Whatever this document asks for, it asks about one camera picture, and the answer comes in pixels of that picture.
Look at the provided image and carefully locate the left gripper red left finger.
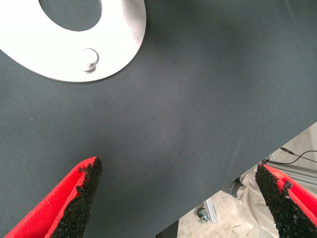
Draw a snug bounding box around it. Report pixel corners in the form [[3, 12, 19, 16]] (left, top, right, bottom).
[[3, 155, 104, 238]]

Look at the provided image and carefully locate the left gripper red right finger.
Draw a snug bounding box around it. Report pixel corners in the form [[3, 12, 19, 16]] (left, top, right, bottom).
[[254, 163, 317, 238]]

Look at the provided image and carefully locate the round metal carrier plate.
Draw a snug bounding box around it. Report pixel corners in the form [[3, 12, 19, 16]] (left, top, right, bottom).
[[0, 0, 147, 83]]

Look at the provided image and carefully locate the grey perforated shoe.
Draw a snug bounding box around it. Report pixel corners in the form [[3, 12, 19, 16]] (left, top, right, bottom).
[[221, 180, 242, 198]]

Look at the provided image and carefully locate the dark grey table cloth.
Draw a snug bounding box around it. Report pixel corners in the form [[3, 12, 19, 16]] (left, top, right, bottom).
[[0, 0, 317, 238]]

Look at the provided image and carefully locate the aluminium profile frame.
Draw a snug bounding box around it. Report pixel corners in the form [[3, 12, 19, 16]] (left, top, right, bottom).
[[262, 153, 317, 185]]

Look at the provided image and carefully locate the thin black floor cable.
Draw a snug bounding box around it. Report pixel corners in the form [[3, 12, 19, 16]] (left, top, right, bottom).
[[279, 147, 317, 165]]

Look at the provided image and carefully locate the aluminium profile post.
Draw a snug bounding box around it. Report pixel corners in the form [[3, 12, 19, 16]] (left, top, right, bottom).
[[203, 199, 219, 225]]

